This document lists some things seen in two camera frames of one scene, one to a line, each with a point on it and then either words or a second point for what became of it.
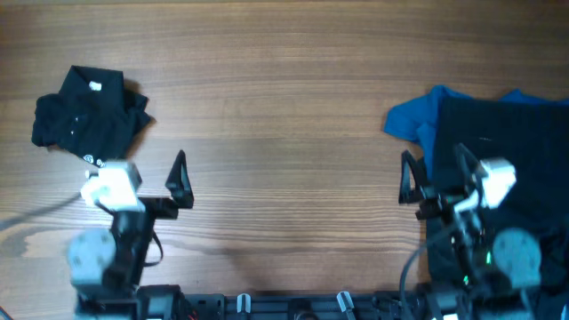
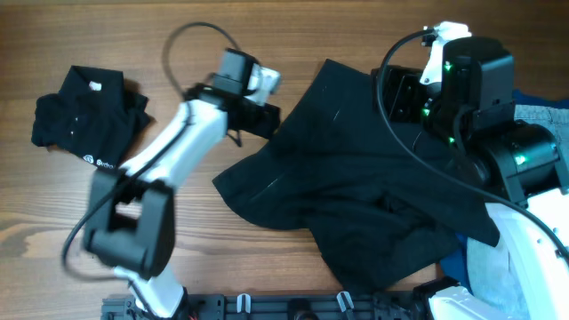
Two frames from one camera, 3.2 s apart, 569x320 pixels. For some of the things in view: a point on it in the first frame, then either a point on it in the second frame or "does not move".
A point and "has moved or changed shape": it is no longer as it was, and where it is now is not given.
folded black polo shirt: x=96 y=115 does not move
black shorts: x=532 y=135 has moved or changed shape
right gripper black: x=436 y=207 → x=397 y=84
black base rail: x=381 y=306 does not move
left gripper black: x=180 y=186 → x=267 y=116
